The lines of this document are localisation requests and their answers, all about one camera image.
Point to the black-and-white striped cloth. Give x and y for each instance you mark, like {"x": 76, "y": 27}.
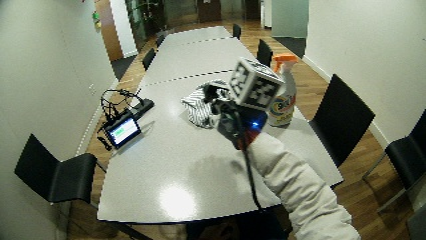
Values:
{"x": 200, "y": 106}

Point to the white cube with black markers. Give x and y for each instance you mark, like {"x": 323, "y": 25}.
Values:
{"x": 255, "y": 82}

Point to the spray bottle with orange trigger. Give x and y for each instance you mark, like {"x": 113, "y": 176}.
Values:
{"x": 283, "y": 106}

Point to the black chair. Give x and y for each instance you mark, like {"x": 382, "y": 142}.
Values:
{"x": 341, "y": 120}
{"x": 53, "y": 176}
{"x": 160, "y": 40}
{"x": 149, "y": 58}
{"x": 263, "y": 52}
{"x": 237, "y": 31}
{"x": 410, "y": 156}

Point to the black power strip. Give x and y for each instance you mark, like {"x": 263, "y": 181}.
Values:
{"x": 142, "y": 106}

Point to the small black tablet screen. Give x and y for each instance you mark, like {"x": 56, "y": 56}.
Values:
{"x": 122, "y": 131}

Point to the small black adapter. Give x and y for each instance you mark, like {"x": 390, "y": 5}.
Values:
{"x": 104, "y": 142}

